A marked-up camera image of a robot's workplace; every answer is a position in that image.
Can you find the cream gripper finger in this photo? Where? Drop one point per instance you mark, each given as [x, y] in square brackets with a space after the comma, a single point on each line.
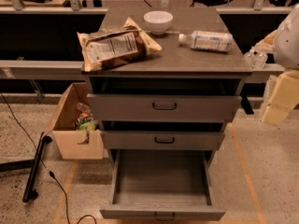
[284, 98]
[266, 45]

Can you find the clear plastic bottle blue label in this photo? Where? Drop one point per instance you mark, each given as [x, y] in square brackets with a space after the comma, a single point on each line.
[204, 40]

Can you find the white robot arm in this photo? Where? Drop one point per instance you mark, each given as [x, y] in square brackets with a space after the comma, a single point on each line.
[283, 44]

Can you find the white bowl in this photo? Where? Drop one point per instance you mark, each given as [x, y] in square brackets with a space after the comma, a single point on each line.
[158, 22]

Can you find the grey drawer cabinet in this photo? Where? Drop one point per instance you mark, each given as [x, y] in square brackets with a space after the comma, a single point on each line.
[176, 71]

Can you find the bottom open grey drawer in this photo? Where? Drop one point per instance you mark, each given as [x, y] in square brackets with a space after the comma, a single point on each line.
[161, 185]

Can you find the brown snack bag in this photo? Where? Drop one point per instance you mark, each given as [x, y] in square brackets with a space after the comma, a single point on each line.
[110, 48]

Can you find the top grey drawer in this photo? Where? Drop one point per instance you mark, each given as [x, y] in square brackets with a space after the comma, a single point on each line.
[163, 108]

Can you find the middle grey drawer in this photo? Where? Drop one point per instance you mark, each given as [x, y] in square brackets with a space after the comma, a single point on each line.
[162, 140]

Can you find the snack packets in box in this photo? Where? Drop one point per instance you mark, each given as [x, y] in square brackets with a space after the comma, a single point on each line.
[85, 120]

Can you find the cardboard box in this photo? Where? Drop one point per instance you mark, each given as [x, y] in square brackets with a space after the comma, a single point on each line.
[74, 144]

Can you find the clear plastic item on rail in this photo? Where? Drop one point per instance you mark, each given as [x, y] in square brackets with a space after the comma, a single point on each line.
[255, 59]

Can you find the grey metal rail bench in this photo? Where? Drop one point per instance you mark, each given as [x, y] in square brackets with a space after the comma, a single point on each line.
[56, 70]

